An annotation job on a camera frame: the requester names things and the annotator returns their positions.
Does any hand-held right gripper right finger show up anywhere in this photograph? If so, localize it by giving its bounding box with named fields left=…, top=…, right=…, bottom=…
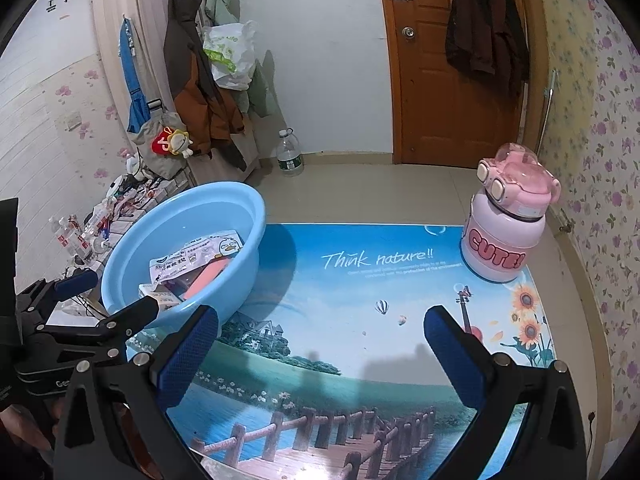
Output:
left=423, top=304, right=588, bottom=480

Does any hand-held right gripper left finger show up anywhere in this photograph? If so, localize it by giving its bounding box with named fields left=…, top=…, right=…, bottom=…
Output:
left=52, top=304, right=221, bottom=480

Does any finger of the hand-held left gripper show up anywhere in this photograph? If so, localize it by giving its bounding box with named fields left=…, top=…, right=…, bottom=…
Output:
left=17, top=269, right=99, bottom=328
left=30, top=294, right=161, bottom=361

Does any yellow white tissue pack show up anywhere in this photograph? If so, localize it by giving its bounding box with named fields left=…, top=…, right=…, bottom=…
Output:
left=139, top=282, right=183, bottom=311

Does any white printed snack packet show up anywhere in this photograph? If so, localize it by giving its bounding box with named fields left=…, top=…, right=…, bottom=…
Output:
left=149, top=247, right=211, bottom=286

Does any pink cylinder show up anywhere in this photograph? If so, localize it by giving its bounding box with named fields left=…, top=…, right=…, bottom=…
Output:
left=182, top=257, right=232, bottom=301

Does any blue plastic basin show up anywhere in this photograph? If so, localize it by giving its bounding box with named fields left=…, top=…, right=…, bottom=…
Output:
left=101, top=181, right=267, bottom=330

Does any person's left hand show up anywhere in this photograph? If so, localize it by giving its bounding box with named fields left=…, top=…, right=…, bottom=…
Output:
left=0, top=402, right=53, bottom=461

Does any pile of small bottles and packets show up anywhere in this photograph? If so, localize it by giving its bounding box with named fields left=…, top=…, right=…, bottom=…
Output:
left=47, top=160, right=196, bottom=271

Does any pink white water bottle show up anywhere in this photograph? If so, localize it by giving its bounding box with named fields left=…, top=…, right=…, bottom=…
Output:
left=461, top=142, right=562, bottom=283

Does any grey cloth bag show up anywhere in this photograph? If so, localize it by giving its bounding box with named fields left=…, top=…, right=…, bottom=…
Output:
left=131, top=110, right=196, bottom=178

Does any red yellow plush toy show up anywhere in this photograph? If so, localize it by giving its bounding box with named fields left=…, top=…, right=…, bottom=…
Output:
left=150, top=127, right=195, bottom=160

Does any blue bag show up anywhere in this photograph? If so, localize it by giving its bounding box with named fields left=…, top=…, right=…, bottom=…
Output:
left=118, top=16, right=151, bottom=133

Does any brown orange jacket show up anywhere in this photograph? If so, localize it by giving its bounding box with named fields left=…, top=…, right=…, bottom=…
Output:
left=164, top=0, right=246, bottom=158

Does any clear plastic water jug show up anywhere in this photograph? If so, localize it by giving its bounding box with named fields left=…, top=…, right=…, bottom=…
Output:
left=276, top=129, right=305, bottom=177

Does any white green plastic bag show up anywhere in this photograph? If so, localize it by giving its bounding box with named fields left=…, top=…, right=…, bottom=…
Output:
left=202, top=21, right=257, bottom=92

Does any thin metal rod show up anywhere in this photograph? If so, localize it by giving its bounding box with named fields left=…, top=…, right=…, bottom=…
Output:
left=535, top=70, right=557, bottom=153

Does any brown wooden door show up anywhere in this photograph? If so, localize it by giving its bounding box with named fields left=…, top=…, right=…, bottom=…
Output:
left=374, top=0, right=526, bottom=165

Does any pale green coat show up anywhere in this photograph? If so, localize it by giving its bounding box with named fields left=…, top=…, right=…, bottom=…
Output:
left=204, top=0, right=277, bottom=118

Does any dark brown jacket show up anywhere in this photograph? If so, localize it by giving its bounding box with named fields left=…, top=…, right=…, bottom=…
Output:
left=445, top=0, right=531, bottom=96

